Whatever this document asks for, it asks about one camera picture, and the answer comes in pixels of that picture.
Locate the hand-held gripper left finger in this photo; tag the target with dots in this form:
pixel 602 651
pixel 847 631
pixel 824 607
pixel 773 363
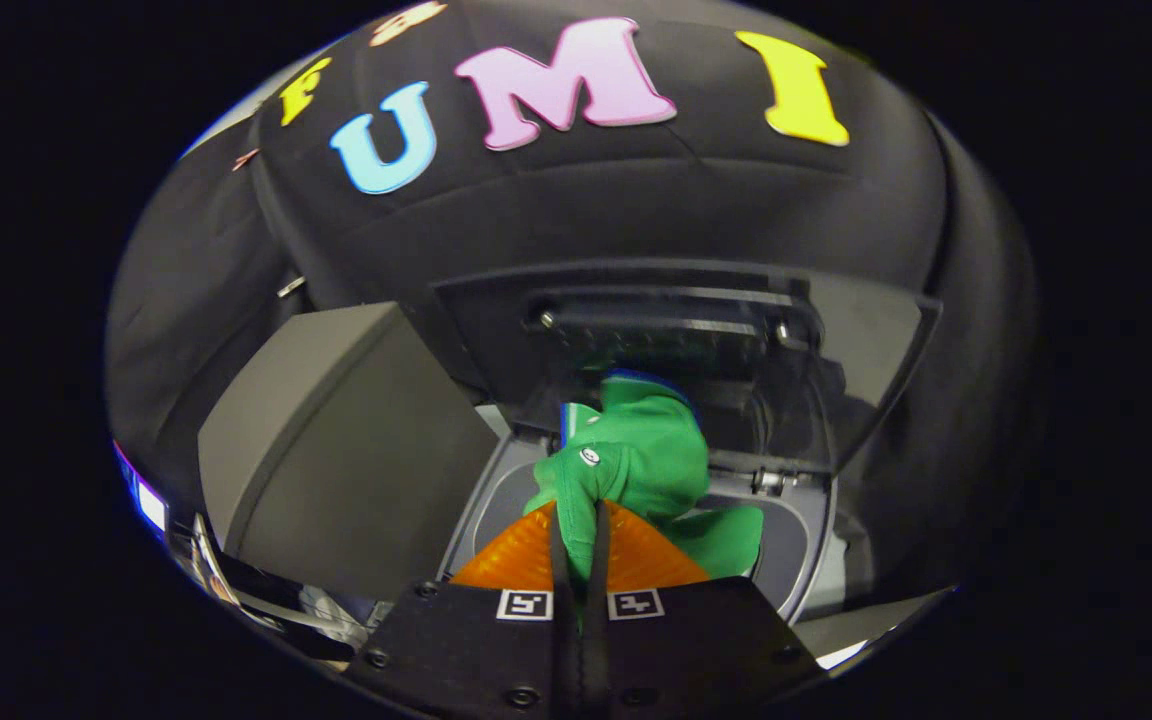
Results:
pixel 476 650

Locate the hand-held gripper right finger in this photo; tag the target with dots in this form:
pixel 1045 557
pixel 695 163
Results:
pixel 696 650

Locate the green polo shirt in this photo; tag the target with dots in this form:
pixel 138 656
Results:
pixel 646 450

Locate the dark transparent washing machine lid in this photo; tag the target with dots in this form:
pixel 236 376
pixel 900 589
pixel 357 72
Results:
pixel 866 340

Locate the grey box cabinet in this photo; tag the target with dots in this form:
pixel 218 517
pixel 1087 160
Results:
pixel 336 450

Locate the silver clip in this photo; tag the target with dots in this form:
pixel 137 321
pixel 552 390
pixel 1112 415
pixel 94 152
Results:
pixel 290 287

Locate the black backdrop cloth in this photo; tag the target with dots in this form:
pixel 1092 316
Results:
pixel 636 200

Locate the pink clip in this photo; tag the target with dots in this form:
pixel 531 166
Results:
pixel 244 160

